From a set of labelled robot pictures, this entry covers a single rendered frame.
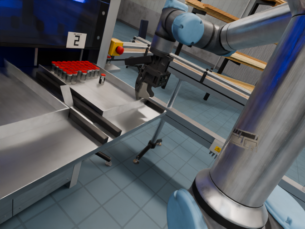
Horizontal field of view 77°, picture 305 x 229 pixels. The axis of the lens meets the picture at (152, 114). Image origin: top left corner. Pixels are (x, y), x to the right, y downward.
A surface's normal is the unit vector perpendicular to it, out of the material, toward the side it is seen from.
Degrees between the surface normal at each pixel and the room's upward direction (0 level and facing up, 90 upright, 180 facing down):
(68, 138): 0
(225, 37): 110
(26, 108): 0
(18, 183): 0
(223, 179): 89
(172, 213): 98
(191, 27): 90
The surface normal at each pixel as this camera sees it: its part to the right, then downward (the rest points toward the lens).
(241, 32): -0.92, 0.20
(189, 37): 0.26, 0.55
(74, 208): 0.34, -0.82
